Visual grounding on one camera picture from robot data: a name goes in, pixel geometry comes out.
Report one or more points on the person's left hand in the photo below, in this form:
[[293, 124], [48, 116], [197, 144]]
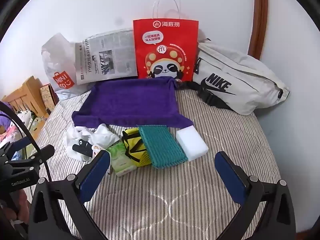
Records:
[[10, 215]]

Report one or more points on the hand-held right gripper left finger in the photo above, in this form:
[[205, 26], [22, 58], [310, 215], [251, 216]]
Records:
[[96, 175]]

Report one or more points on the light green tissue pack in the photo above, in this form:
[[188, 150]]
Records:
[[121, 160]]

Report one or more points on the white sponge block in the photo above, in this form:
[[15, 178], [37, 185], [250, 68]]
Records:
[[192, 142]]

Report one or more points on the white waist bag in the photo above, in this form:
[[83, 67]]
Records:
[[237, 65]]

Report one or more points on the wooden door frame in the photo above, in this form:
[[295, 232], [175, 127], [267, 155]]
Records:
[[258, 17]]

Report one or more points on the white socks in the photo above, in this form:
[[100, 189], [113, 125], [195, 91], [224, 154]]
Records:
[[105, 135]]

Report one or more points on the teal knitted cloth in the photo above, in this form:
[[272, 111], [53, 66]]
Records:
[[162, 145]]

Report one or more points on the white plastic shopping bag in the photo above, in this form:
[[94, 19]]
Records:
[[53, 55]]

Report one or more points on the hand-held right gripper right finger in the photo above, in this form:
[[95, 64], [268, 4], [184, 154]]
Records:
[[228, 177]]

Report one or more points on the red paper bag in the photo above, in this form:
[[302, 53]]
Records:
[[165, 40]]

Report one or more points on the yellow mesh bag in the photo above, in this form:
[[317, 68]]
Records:
[[133, 140]]

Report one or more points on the purple towel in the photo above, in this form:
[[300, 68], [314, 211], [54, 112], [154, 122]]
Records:
[[130, 100]]

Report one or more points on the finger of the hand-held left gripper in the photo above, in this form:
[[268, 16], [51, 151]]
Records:
[[42, 153], [22, 143]]

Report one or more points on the wooden furniture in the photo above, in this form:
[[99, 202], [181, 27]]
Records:
[[27, 90]]

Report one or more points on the white dotted cloth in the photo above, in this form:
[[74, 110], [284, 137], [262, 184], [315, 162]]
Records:
[[30, 125]]

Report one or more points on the black fabric band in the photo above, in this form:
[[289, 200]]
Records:
[[81, 150]]

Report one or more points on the striped bed sheet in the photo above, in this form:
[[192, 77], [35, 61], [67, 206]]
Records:
[[162, 197]]

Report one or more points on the folded newspaper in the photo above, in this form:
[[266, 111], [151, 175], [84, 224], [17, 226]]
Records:
[[110, 50]]

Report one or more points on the patterned box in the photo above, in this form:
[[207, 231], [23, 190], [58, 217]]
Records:
[[47, 97]]

